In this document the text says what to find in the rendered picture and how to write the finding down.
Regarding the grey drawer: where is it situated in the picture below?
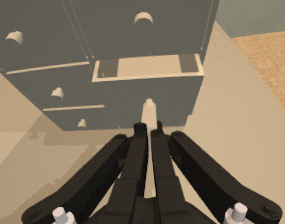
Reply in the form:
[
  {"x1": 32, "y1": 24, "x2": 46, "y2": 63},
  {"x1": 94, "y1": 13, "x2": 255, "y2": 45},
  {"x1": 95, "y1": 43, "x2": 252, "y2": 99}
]
[
  {"x1": 43, "y1": 105, "x2": 119, "y2": 131},
  {"x1": 6, "y1": 62, "x2": 102, "y2": 107},
  {"x1": 71, "y1": 0, "x2": 212, "y2": 57},
  {"x1": 0, "y1": 0, "x2": 87, "y2": 70},
  {"x1": 119, "y1": 115, "x2": 185, "y2": 129},
  {"x1": 92, "y1": 54, "x2": 204, "y2": 119}
]

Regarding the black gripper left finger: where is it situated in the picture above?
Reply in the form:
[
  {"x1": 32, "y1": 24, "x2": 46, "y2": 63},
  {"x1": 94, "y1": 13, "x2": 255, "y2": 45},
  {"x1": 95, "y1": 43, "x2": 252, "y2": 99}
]
[{"x1": 21, "y1": 107, "x2": 150, "y2": 224}]

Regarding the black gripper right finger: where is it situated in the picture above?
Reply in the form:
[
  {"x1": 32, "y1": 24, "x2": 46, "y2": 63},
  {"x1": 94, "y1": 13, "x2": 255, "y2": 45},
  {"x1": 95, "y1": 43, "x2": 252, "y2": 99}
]
[{"x1": 149, "y1": 106, "x2": 283, "y2": 224}]

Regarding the small beige chest of drawers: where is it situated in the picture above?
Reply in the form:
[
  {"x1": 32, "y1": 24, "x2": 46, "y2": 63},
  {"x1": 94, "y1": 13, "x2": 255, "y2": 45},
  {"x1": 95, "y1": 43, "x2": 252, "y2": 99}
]
[{"x1": 0, "y1": 0, "x2": 220, "y2": 131}]

